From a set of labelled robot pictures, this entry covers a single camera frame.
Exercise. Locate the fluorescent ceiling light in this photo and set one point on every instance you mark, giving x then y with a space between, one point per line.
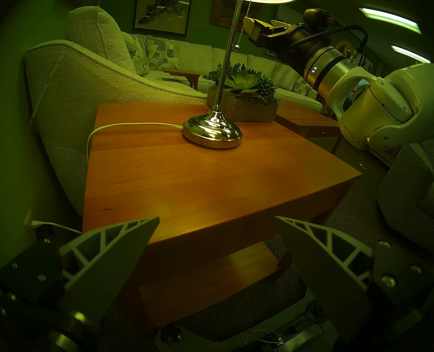
389 20
410 54

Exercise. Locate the white wall outlet plate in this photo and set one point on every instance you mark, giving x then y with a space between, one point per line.
28 224

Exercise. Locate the dotted fabric armchair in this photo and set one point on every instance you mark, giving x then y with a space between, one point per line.
404 186

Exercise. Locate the table lamp with white shade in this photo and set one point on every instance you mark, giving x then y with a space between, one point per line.
213 129

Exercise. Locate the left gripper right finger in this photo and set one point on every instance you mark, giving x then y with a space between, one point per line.
327 274

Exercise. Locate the striped beige throw pillow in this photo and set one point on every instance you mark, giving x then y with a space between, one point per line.
284 76

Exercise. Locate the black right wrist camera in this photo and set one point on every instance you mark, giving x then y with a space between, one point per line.
318 17

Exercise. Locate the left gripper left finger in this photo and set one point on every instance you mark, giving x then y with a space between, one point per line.
92 267

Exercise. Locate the small wooden sofa table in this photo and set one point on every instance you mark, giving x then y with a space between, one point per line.
182 73

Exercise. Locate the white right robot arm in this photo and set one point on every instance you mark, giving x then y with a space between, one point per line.
393 105

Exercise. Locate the square wooden side table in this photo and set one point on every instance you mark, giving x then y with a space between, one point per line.
202 179

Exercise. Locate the grey patchwork throw pillow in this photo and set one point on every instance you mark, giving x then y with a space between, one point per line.
305 88
162 52
138 54

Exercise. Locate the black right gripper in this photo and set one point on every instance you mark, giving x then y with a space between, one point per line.
294 43

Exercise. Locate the black framed horse picture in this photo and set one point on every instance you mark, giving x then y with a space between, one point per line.
163 10

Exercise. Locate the black power plug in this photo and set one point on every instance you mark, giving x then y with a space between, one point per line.
46 233

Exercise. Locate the beige sectional sofa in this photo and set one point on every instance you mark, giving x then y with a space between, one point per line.
73 98

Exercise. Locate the succulent plants in box planter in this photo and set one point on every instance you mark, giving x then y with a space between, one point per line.
250 113

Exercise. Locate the large wooden coffee table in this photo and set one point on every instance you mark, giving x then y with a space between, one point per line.
305 118

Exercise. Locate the arched wooden display cabinet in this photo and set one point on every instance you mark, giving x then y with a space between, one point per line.
340 43

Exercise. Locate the rustic wood framed mirror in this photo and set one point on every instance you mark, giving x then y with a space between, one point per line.
220 14

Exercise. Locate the power strip on robot base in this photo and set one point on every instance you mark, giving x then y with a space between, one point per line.
297 323

